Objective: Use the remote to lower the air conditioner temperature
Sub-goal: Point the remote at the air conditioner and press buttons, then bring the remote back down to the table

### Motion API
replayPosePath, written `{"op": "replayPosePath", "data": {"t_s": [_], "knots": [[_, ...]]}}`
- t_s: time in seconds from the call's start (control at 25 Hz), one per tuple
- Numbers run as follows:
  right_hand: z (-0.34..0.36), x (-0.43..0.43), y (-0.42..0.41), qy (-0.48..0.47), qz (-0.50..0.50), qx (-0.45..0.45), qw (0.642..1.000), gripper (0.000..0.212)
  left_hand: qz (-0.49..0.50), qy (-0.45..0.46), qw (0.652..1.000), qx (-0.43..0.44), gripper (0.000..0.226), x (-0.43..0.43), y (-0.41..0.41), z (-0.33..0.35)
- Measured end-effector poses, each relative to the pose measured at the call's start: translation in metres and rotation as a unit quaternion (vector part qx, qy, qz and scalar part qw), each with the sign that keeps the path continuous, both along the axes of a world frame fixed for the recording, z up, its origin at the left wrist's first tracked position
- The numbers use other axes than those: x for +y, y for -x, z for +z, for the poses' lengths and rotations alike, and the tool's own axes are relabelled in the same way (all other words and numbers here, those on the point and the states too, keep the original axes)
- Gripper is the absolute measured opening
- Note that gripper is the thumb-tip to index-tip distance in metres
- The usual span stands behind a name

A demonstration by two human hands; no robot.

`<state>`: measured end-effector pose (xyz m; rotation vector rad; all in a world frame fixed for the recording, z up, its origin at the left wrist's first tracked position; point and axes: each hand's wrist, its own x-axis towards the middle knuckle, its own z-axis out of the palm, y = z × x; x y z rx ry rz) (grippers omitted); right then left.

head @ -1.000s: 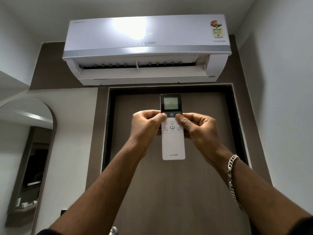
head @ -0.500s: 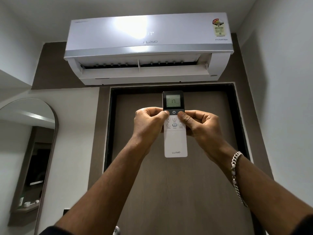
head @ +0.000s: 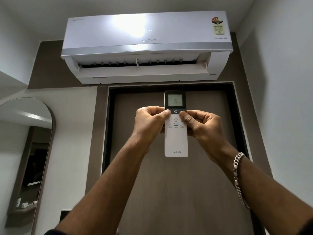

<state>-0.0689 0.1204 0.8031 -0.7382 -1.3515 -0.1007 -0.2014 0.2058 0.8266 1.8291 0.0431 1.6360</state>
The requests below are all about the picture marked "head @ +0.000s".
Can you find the person's right hand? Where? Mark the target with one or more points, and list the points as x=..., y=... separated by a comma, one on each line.
x=205, y=130

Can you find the person's left hand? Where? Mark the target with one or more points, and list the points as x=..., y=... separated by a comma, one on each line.
x=146, y=124

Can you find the person's left thumb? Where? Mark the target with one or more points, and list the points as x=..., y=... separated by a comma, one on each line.
x=164, y=115

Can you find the person's right thumb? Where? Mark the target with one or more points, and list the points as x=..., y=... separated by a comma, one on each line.
x=184, y=117

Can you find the white air conditioner remote control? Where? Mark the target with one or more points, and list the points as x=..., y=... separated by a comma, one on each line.
x=176, y=144

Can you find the person's left forearm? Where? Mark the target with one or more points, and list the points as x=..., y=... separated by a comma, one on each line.
x=102, y=188

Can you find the person's right forearm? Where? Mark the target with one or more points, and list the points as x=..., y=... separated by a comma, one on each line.
x=264, y=193

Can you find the brown wooden door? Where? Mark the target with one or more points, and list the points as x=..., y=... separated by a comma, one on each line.
x=181, y=193

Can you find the colourful energy rating sticker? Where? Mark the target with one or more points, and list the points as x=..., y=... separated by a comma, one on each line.
x=217, y=25

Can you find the black door frame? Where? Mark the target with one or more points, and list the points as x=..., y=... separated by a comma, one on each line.
x=108, y=129

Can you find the white wall air conditioner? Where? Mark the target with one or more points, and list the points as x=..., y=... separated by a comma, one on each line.
x=146, y=46

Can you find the arched wall mirror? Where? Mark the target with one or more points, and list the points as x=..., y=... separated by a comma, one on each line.
x=24, y=163

